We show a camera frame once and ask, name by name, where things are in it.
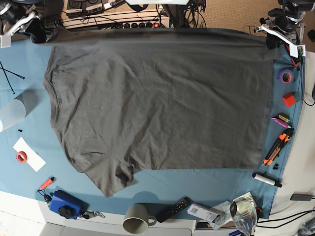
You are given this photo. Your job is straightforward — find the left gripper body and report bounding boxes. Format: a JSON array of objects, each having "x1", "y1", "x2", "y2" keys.
[{"x1": 253, "y1": 8, "x2": 305, "y2": 49}]

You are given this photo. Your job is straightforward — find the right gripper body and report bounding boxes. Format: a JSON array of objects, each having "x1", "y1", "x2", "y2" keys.
[{"x1": 2, "y1": 7, "x2": 47, "y2": 44}]

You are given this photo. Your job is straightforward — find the dark grey T-shirt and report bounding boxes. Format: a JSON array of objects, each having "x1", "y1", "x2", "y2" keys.
[{"x1": 43, "y1": 27, "x2": 279, "y2": 197}]

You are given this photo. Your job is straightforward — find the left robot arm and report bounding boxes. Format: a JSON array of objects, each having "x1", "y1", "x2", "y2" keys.
[{"x1": 259, "y1": 0, "x2": 315, "y2": 45}]

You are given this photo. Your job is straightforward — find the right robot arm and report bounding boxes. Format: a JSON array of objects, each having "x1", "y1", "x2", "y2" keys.
[{"x1": 0, "y1": 0, "x2": 47, "y2": 48}]

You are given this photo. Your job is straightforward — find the purple tape roll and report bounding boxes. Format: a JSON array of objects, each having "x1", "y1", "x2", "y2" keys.
[{"x1": 276, "y1": 69, "x2": 294, "y2": 85}]

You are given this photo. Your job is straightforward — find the red cube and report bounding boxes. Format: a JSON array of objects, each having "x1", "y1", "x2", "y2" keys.
[{"x1": 283, "y1": 93, "x2": 296, "y2": 107}]

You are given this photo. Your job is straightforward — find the frosted plastic cup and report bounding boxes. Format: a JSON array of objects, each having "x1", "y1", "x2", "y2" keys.
[{"x1": 0, "y1": 99, "x2": 26, "y2": 132}]

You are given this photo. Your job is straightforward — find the black yellow battery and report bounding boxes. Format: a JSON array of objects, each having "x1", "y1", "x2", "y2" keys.
[{"x1": 278, "y1": 113, "x2": 290, "y2": 123}]

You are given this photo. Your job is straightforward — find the black power strip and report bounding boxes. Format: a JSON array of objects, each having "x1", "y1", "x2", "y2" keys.
[{"x1": 108, "y1": 21, "x2": 160, "y2": 29}]

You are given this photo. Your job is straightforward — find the orange black utility knife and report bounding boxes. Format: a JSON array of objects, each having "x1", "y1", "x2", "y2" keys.
[{"x1": 262, "y1": 128, "x2": 294, "y2": 167}]

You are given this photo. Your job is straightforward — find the red tape roll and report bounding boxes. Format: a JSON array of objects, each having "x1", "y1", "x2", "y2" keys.
[{"x1": 16, "y1": 151, "x2": 28, "y2": 164}]

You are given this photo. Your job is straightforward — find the white paper sheet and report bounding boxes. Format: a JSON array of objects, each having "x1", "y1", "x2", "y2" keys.
[{"x1": 13, "y1": 137, "x2": 46, "y2": 172}]

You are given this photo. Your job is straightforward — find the blue table cloth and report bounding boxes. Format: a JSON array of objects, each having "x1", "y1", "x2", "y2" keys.
[{"x1": 0, "y1": 27, "x2": 306, "y2": 220}]

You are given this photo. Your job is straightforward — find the white black marker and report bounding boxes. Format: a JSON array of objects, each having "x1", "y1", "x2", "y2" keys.
[{"x1": 252, "y1": 173, "x2": 282, "y2": 188}]

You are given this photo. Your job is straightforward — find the orange pen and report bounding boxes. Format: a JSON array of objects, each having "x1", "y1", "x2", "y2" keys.
[{"x1": 38, "y1": 177, "x2": 55, "y2": 192}]

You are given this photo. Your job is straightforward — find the blue box with knob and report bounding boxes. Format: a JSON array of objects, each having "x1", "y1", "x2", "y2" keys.
[{"x1": 49, "y1": 190, "x2": 89, "y2": 220}]

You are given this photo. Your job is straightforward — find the clear wine glass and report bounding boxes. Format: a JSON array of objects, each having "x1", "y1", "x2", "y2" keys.
[{"x1": 229, "y1": 197, "x2": 258, "y2": 236}]

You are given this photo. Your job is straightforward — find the keys with carabiner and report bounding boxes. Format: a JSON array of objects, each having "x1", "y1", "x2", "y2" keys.
[{"x1": 79, "y1": 211, "x2": 105, "y2": 220}]

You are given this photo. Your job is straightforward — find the white packaged device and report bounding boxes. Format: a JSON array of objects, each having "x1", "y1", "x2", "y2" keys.
[{"x1": 187, "y1": 204, "x2": 225, "y2": 223}]

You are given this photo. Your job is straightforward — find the black remote control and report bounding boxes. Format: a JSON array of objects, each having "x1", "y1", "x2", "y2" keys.
[{"x1": 155, "y1": 197, "x2": 191, "y2": 223}]

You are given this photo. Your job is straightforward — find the grey ceramic mug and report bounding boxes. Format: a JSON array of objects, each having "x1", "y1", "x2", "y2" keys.
[{"x1": 123, "y1": 204, "x2": 157, "y2": 235}]

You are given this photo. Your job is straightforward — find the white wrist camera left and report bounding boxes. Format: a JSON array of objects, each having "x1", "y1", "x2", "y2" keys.
[{"x1": 289, "y1": 44, "x2": 306, "y2": 58}]

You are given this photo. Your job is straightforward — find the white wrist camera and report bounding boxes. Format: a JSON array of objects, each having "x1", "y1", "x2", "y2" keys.
[
  {"x1": 289, "y1": 44, "x2": 306, "y2": 58},
  {"x1": 0, "y1": 35, "x2": 11, "y2": 48}
]

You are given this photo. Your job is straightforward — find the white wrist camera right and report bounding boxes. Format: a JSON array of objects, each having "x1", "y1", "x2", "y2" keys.
[{"x1": 0, "y1": 35, "x2": 11, "y2": 48}]

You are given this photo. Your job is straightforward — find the black cable ties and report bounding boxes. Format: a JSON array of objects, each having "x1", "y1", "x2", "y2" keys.
[{"x1": 0, "y1": 61, "x2": 25, "y2": 94}]

